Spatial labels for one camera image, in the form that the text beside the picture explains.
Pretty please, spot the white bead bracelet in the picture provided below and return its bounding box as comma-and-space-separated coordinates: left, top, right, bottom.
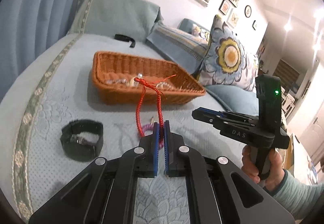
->
126, 77, 141, 88

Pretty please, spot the right hand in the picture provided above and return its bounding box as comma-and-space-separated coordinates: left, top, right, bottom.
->
241, 146, 285, 192

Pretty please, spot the butterfly framed picture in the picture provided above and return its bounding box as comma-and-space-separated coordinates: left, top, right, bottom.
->
227, 9, 239, 28

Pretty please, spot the far patterned pillow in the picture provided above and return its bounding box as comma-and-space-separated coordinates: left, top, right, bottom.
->
178, 18, 210, 41

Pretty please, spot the teal bed headboard cushion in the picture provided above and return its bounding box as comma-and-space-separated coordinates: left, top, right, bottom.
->
69, 0, 163, 42

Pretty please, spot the orange wicker basket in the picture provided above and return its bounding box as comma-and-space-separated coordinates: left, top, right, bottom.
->
92, 51, 205, 105

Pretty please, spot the clear coil bracelet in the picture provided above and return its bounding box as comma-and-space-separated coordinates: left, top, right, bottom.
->
155, 81, 175, 90

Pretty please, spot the black wrist watch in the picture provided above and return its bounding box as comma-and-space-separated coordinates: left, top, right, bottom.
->
60, 119, 104, 162

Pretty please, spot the striped blue pillow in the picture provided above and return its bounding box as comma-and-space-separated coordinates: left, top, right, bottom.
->
147, 22, 208, 75

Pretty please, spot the black strap band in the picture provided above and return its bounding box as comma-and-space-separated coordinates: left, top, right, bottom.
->
114, 34, 136, 48

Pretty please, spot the small dark framed picture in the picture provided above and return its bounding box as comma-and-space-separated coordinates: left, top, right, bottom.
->
219, 0, 231, 15

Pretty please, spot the red braided cord bracelet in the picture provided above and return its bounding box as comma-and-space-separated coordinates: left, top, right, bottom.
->
133, 74, 177, 138

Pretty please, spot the teal sleeve right forearm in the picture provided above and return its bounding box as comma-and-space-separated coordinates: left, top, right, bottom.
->
269, 170, 323, 221

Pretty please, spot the floral yellow blue pillow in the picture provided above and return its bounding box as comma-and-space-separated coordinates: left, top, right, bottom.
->
197, 15, 259, 92

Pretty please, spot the teal plain pillow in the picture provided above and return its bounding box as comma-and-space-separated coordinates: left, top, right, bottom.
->
205, 85, 259, 116

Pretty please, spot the purple coil bracelet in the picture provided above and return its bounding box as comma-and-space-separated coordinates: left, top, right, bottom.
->
138, 123, 156, 138

